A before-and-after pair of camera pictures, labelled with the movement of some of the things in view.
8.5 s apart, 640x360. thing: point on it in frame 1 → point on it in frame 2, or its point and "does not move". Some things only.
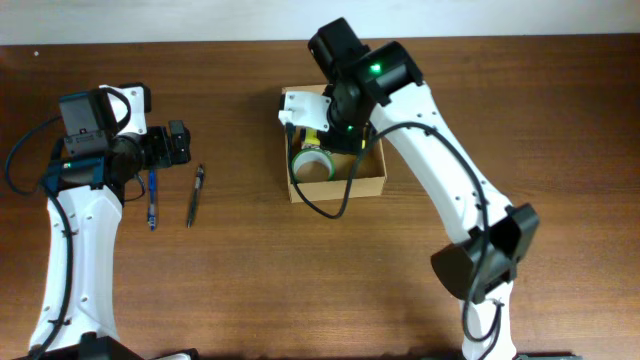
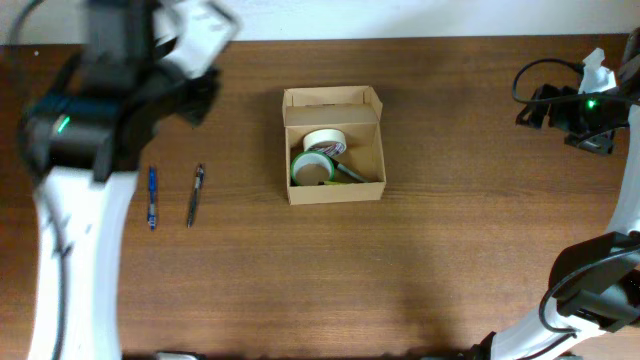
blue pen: (152, 200) does not move
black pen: (199, 179) does not move
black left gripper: (163, 147) → (198, 93)
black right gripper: (343, 145) → (545, 106)
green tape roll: (313, 165) does not move
